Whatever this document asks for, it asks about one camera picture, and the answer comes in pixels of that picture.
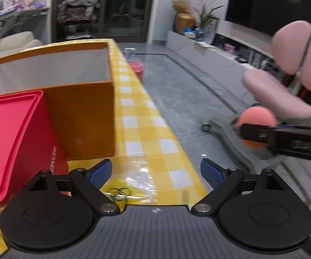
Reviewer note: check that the white blue carton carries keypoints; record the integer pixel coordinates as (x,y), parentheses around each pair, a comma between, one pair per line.
(129,54)

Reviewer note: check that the yellow checked tablecloth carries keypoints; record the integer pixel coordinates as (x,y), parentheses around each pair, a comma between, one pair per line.
(144,129)

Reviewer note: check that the grey chair base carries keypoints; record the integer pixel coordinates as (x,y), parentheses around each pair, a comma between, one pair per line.
(276,94)

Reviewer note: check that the dried flower bunch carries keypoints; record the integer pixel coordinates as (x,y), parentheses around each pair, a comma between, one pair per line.
(181,5)

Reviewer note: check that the beige sofa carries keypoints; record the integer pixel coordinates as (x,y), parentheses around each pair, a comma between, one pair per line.
(18,41)

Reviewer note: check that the yellow plastic bag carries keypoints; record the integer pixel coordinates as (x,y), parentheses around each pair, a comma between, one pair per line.
(136,178)

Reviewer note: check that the white television cabinet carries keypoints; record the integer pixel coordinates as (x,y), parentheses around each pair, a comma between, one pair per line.
(187,43)

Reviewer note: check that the red lidded clear container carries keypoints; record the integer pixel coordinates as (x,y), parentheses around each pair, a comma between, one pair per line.
(12,140)

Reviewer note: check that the green potted plant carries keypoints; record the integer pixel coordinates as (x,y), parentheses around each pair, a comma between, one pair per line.
(208,19)

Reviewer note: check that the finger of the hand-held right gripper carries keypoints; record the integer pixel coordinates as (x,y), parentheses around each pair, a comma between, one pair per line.
(255,133)

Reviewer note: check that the coral sponge ball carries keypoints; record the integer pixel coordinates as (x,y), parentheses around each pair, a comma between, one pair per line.
(255,114)

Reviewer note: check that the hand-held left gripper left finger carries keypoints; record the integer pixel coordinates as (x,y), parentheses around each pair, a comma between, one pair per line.
(101,174)

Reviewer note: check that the pink plastic basket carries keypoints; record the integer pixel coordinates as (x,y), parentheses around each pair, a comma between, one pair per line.
(138,70)

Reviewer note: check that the black shelf cart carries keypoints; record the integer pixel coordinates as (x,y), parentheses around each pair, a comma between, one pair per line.
(77,16)

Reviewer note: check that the orange cardboard box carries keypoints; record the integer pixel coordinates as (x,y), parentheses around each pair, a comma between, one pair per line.
(82,118)

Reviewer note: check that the blue snack packets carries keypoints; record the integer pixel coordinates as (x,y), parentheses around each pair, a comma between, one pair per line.
(190,33)

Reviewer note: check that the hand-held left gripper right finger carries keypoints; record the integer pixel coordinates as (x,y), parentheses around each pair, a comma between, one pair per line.
(212,173)

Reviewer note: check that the glass sliding door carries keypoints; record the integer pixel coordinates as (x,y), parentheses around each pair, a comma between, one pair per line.
(128,8)

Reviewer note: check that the gold vase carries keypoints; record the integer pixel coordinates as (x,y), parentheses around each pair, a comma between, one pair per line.
(185,23)

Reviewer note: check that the black television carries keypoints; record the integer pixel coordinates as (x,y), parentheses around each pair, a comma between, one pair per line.
(268,2)

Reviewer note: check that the cluttered grey desk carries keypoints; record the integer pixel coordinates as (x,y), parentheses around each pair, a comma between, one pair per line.
(15,14)

